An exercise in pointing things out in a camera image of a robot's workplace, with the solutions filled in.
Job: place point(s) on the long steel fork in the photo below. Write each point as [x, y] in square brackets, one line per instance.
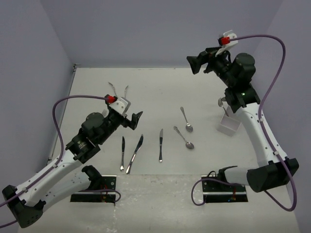
[221, 104]

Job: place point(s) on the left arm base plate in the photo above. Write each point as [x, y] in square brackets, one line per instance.
[94, 195]

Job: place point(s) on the long steel knife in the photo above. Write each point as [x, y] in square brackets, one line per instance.
[140, 142]

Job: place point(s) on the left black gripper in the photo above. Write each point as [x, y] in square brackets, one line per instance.
[132, 123]

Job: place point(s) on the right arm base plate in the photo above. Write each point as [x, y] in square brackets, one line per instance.
[214, 192]

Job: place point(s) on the short steel knife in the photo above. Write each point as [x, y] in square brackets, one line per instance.
[122, 154]

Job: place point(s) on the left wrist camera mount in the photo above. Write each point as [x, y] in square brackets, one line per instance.
[119, 105]

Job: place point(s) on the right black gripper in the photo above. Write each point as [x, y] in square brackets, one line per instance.
[207, 56]

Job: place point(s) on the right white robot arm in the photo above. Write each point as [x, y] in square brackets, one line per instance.
[274, 166]

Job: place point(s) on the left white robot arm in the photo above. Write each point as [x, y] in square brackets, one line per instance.
[67, 174]

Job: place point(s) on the ornate handle steel spoon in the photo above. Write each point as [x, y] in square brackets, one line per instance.
[188, 144]

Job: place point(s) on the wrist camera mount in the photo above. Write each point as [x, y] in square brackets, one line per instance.
[226, 42]
[119, 105]

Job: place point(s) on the plain steel spoon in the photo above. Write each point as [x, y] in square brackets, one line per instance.
[188, 126]

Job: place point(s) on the clear plastic utensil container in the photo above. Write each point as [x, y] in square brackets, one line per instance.
[228, 125]

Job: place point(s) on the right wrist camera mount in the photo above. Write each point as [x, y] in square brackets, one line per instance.
[226, 42]

